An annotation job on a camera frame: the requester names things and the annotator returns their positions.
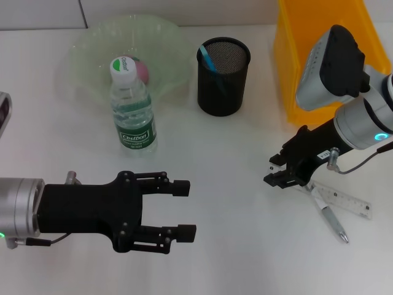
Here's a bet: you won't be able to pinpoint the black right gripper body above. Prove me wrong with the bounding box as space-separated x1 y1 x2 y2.
284 118 352 187

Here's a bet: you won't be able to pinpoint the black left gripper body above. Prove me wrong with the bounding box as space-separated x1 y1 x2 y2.
36 171 146 254

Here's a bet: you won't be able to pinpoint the transparent plastic ruler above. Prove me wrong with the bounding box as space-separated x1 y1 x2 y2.
268 165 373 219

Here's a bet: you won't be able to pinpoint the clear green label water bottle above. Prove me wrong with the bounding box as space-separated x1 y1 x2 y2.
109 56 158 158

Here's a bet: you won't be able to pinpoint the blue sheathed scissors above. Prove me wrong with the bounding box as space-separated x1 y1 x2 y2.
198 44 227 95

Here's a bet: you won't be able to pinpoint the white grey ballpoint pen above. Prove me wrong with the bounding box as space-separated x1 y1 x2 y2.
306 184 350 244

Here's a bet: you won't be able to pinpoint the black mesh pen holder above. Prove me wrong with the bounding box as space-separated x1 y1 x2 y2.
196 36 252 117

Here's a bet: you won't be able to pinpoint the pink peach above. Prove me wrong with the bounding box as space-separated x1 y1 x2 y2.
127 55 150 84

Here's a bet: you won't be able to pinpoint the green glass fruit plate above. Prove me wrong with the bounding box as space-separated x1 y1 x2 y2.
56 14 192 107

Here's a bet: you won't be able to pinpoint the yellow plastic storage bin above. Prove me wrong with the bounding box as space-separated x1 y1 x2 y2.
273 0 392 125

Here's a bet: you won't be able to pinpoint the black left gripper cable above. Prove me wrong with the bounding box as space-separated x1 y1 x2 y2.
14 232 74 247

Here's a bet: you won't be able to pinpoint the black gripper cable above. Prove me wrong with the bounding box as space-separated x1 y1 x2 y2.
326 143 393 175
14 232 74 247

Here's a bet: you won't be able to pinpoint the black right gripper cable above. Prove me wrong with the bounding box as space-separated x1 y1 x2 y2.
326 143 393 175

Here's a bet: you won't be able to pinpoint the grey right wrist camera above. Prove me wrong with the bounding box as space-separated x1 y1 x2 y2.
295 24 374 112

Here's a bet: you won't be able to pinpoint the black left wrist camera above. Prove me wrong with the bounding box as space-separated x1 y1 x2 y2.
0 91 12 141

